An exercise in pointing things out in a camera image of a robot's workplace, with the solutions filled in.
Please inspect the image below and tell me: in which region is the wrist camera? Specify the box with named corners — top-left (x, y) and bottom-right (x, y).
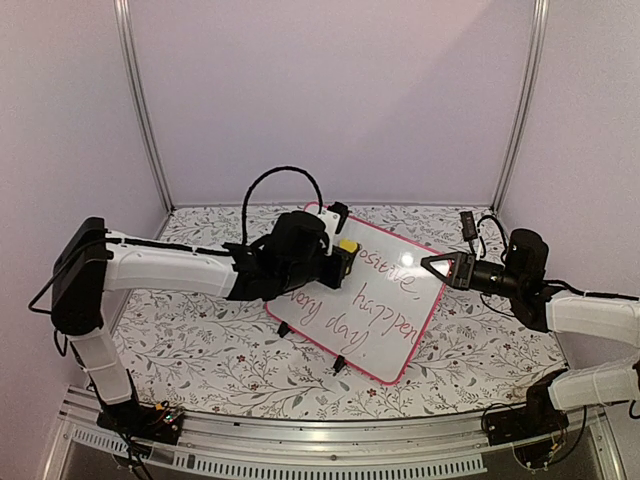
top-left (460, 211), bottom-right (479, 254)
top-left (318, 202), bottom-right (349, 256)

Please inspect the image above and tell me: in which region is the left aluminium frame post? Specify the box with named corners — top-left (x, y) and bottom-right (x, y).
top-left (113, 0), bottom-right (175, 213)

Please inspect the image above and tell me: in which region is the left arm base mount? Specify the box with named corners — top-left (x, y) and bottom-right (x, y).
top-left (97, 398), bottom-right (185, 445)

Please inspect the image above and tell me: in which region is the right aluminium frame post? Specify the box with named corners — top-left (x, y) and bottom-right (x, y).
top-left (491, 0), bottom-right (550, 214)

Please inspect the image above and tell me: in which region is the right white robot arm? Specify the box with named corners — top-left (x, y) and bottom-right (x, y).
top-left (421, 229), bottom-right (639, 436)

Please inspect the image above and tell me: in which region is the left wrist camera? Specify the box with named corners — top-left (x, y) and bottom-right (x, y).
top-left (318, 202), bottom-right (349, 256)

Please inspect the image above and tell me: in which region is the rear aluminium table rail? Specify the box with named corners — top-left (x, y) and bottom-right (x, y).
top-left (173, 200), bottom-right (493, 210)

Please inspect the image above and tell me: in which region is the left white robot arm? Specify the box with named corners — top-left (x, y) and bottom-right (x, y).
top-left (28, 209), bottom-right (360, 434)

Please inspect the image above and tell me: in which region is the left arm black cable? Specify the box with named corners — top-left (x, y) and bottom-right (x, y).
top-left (240, 166), bottom-right (324, 246)

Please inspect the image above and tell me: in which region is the front aluminium rail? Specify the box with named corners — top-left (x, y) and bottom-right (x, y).
top-left (42, 387), bottom-right (630, 479)

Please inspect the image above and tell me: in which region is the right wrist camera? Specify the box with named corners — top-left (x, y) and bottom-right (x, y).
top-left (460, 211), bottom-right (479, 254)

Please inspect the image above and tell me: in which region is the pink-framed whiteboard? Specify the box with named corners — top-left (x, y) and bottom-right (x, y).
top-left (265, 205), bottom-right (445, 386)

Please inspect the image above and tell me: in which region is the aluminium frame post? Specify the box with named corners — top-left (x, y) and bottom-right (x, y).
top-left (491, 0), bottom-right (550, 214)
top-left (113, 0), bottom-right (175, 213)

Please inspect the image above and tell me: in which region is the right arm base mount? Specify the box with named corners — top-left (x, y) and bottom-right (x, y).
top-left (480, 400), bottom-right (569, 472)

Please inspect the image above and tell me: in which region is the black whiteboard stand foot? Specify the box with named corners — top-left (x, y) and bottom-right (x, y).
top-left (278, 322), bottom-right (291, 338)

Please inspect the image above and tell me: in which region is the yellow bone-shaped eraser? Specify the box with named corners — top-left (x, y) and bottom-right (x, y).
top-left (339, 239), bottom-right (360, 253)

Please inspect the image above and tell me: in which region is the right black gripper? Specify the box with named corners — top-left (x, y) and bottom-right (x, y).
top-left (420, 253), bottom-right (524, 300)

